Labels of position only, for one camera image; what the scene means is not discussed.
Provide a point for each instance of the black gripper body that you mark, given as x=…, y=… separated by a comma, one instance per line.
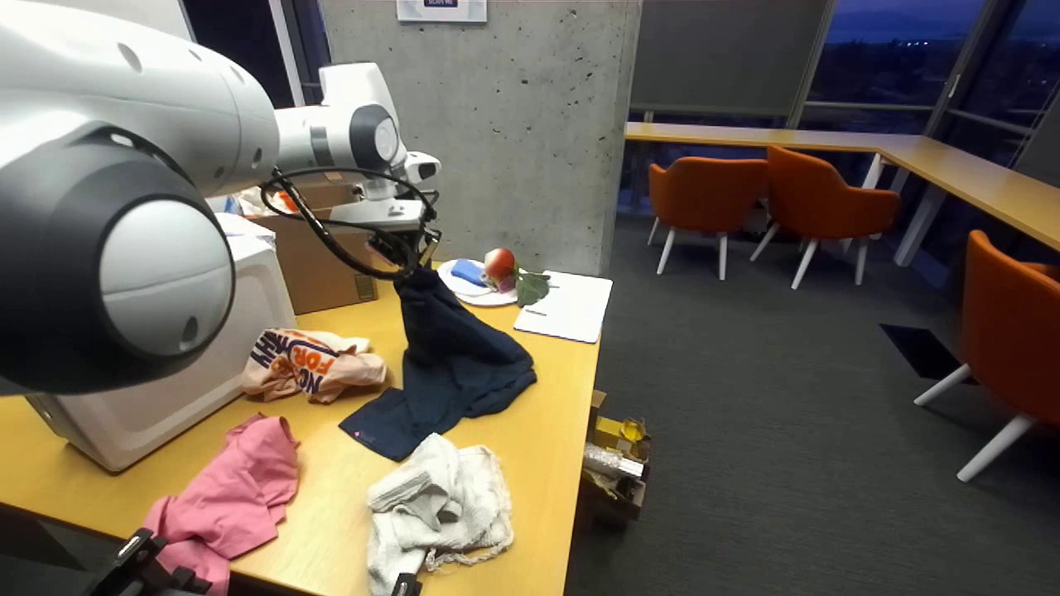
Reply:
x=398, y=225

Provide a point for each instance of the green leaf toy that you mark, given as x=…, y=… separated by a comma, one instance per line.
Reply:
x=531, y=285

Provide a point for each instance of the orange chair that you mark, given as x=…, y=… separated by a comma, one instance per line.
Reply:
x=812, y=202
x=705, y=196
x=1008, y=343

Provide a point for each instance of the navy blue cloth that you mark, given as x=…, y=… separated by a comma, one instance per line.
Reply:
x=454, y=364

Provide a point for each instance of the orange chair far left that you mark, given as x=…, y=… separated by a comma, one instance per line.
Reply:
x=705, y=196

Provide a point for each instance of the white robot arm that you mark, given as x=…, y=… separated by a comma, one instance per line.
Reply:
x=114, y=140

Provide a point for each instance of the orange printed white cloth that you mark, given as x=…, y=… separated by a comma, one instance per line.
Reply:
x=319, y=364

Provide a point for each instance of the red apple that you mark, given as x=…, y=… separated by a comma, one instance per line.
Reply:
x=500, y=268

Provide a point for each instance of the black tripod in foreground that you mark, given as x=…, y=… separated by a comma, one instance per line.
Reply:
x=135, y=569

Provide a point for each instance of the orange chair middle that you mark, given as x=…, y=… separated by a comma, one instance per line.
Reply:
x=812, y=202

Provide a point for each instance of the white crumpled cloth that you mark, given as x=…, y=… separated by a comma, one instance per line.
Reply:
x=440, y=503

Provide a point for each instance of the small box on floor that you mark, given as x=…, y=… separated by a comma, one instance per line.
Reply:
x=613, y=469

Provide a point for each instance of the orange chair right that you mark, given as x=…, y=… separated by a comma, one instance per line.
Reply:
x=1008, y=343

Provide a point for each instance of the pink cloth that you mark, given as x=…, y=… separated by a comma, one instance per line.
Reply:
x=231, y=503

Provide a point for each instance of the brown cardboard box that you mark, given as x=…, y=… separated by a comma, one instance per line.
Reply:
x=311, y=271

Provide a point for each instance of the blue sponge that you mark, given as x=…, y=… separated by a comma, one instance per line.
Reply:
x=468, y=271

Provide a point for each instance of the white paper sheet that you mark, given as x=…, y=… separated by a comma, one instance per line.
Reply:
x=574, y=309

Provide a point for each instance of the long wooden wall desk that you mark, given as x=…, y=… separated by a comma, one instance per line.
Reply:
x=1003, y=194

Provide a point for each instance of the white plate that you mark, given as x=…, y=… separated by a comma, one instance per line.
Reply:
x=471, y=292

